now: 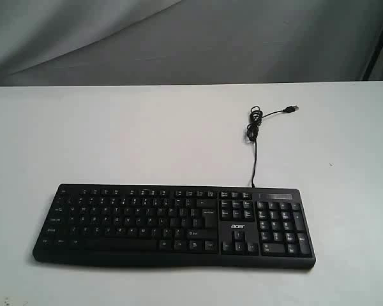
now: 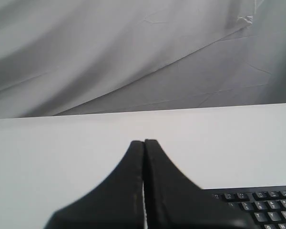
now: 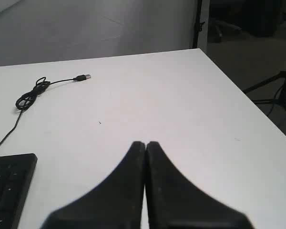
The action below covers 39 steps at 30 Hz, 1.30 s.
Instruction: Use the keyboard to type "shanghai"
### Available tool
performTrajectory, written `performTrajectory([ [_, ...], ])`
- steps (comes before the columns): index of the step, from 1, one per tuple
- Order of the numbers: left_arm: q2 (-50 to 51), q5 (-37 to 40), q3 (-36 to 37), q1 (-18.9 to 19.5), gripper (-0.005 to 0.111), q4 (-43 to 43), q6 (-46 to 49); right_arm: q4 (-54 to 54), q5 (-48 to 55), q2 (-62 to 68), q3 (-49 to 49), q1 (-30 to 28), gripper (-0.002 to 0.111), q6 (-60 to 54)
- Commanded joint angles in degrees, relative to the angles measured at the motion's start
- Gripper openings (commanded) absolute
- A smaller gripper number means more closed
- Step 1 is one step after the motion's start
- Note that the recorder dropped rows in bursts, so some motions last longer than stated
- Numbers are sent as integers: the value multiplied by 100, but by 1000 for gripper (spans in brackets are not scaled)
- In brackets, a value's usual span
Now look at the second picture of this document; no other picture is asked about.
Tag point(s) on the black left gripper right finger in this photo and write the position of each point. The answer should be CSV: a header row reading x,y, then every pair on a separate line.
x,y
173,201

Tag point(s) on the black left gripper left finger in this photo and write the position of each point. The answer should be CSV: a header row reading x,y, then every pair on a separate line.
x,y
116,203

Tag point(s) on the black acer keyboard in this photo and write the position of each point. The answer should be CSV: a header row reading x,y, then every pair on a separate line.
x,y
266,205

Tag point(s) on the grey backdrop cloth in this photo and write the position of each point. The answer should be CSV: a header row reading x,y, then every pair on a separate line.
x,y
67,57

